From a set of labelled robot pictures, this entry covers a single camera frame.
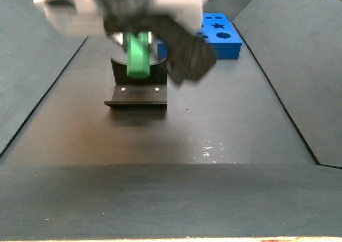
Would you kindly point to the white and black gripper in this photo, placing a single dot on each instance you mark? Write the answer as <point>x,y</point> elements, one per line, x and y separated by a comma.
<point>171,20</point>

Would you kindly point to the green hexagonal prism block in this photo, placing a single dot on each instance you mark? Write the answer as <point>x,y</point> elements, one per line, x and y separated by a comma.
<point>138,56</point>

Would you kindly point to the blue foam shape-sorter board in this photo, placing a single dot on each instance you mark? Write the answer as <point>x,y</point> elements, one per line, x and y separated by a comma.
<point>221,35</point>

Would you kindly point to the black curved cradle stand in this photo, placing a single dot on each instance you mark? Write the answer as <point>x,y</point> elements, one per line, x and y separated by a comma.
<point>139,92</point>

